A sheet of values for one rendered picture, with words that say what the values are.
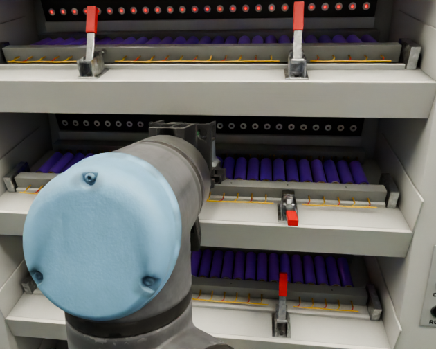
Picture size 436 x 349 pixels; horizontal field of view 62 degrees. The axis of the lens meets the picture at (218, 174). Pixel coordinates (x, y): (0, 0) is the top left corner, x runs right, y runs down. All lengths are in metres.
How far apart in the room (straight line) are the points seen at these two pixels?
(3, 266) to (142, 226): 0.51
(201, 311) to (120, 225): 0.44
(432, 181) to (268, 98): 0.23
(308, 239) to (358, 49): 0.26
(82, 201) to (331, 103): 0.34
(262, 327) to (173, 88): 0.38
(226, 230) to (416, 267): 0.26
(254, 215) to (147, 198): 0.32
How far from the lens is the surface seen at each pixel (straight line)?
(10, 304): 0.72
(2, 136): 0.67
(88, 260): 0.22
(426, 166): 0.51
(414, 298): 0.58
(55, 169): 0.65
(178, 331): 0.27
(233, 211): 0.52
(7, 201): 0.64
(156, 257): 0.20
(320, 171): 0.58
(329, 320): 0.64
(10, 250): 0.70
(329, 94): 0.47
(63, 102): 0.53
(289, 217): 0.44
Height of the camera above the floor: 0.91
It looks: 16 degrees down
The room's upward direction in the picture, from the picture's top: straight up
